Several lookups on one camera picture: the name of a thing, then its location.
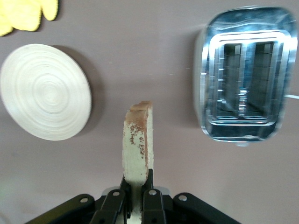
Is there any yellow quilted oven mitt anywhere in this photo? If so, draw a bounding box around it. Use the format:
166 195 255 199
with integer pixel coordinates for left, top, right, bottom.
9 0 59 32
0 0 14 37

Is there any brown toast slice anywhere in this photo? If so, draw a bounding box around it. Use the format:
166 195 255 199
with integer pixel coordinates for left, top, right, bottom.
121 100 155 224

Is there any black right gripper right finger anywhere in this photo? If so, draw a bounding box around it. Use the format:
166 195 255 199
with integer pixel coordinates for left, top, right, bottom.
141 168 167 224

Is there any chrome and cream toaster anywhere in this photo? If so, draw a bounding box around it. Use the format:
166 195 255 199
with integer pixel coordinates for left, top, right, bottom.
192 6 299 147

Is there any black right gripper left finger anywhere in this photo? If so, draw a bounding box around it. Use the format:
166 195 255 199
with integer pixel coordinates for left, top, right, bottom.
90 175 131 224

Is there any round wooden plate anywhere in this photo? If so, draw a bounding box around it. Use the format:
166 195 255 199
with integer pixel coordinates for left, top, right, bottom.
0 43 92 141

